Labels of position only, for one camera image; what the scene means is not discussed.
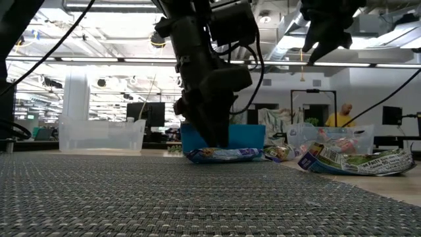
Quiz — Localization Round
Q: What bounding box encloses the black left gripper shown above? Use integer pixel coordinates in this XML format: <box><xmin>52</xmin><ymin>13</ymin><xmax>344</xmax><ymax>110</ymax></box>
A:
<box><xmin>154</xmin><ymin>14</ymin><xmax>254</xmax><ymax>148</ymax></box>

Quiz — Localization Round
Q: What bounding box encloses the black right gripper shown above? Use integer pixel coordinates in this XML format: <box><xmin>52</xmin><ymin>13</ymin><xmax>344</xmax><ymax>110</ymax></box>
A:
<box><xmin>299</xmin><ymin>0</ymin><xmax>367</xmax><ymax>65</ymax></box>

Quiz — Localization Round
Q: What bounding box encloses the blue wrapper granola bar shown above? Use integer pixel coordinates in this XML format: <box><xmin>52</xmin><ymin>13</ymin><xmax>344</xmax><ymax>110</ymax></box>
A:
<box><xmin>185</xmin><ymin>147</ymin><xmax>264</xmax><ymax>165</ymax></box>

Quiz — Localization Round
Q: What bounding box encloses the blue plastic bin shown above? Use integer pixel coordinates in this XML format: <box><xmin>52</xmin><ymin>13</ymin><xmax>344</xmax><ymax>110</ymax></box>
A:
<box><xmin>180</xmin><ymin>123</ymin><xmax>266</xmax><ymax>155</ymax></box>

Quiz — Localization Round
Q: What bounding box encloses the black computer monitor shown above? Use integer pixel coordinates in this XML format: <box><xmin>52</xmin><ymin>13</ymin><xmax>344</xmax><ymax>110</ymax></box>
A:
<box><xmin>126</xmin><ymin>101</ymin><xmax>166</xmax><ymax>128</ymax></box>

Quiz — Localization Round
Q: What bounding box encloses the printed draped cloth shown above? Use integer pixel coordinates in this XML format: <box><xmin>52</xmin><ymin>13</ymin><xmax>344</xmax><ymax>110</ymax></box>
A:
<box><xmin>258</xmin><ymin>107</ymin><xmax>304</xmax><ymax>147</ymax></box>

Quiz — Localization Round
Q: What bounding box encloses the person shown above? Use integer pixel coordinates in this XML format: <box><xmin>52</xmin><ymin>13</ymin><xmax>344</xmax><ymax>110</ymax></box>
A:
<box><xmin>324</xmin><ymin>103</ymin><xmax>357</xmax><ymax>128</ymax></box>

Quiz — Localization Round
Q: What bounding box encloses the long ceiling light strip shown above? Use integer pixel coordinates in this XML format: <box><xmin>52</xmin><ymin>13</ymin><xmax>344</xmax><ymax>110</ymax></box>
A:
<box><xmin>6</xmin><ymin>56</ymin><xmax>421</xmax><ymax>68</ymax></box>

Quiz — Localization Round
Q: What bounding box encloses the clear plastic bin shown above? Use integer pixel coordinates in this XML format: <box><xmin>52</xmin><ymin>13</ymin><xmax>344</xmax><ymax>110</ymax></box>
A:
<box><xmin>287</xmin><ymin>123</ymin><xmax>376</xmax><ymax>155</ymax></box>
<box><xmin>58</xmin><ymin>115</ymin><xmax>147</xmax><ymax>152</ymax></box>

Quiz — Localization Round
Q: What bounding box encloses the grey woven placemat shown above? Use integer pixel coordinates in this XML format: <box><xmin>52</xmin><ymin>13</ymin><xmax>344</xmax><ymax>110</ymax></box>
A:
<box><xmin>0</xmin><ymin>153</ymin><xmax>421</xmax><ymax>237</ymax></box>

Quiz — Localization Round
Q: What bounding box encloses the black round ceiling lamp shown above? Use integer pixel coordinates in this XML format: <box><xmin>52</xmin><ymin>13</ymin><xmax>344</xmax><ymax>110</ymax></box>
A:
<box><xmin>150</xmin><ymin>31</ymin><xmax>167</xmax><ymax>50</ymax></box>

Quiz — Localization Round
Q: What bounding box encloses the small black monitor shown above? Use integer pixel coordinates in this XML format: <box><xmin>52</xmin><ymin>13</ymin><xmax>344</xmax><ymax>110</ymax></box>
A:
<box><xmin>381</xmin><ymin>105</ymin><xmax>403</xmax><ymax>126</ymax></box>

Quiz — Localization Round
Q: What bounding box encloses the white round column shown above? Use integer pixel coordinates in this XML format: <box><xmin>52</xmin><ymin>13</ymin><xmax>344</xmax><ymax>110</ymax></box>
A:
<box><xmin>61</xmin><ymin>70</ymin><xmax>91</xmax><ymax>121</ymax></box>

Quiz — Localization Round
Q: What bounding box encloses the black metal frame stand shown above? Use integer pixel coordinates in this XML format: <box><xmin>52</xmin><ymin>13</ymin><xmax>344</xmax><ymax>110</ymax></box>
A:
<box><xmin>290</xmin><ymin>88</ymin><xmax>338</xmax><ymax>126</ymax></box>

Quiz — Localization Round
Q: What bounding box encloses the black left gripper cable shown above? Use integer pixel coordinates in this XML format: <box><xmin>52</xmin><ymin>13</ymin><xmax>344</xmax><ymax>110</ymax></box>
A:
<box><xmin>229</xmin><ymin>31</ymin><xmax>266</xmax><ymax>116</ymax></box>

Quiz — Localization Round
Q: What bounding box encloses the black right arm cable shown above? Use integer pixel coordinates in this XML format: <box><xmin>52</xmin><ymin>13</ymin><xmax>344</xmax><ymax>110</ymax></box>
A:
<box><xmin>341</xmin><ymin>68</ymin><xmax>421</xmax><ymax>128</ymax></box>

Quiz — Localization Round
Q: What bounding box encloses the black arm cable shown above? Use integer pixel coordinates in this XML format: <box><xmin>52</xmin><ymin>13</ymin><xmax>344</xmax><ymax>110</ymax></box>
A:
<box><xmin>341</xmin><ymin>68</ymin><xmax>421</xmax><ymax>128</ymax></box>
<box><xmin>0</xmin><ymin>0</ymin><xmax>97</xmax><ymax>98</ymax></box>

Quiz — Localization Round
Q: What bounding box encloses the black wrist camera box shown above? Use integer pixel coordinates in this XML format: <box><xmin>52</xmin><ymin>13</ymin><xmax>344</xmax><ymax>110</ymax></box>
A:
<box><xmin>209</xmin><ymin>0</ymin><xmax>259</xmax><ymax>47</ymax></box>

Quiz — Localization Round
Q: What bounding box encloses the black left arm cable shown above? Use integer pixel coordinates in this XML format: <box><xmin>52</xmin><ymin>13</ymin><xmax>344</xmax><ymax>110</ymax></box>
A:
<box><xmin>0</xmin><ymin>0</ymin><xmax>97</xmax><ymax>98</ymax></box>

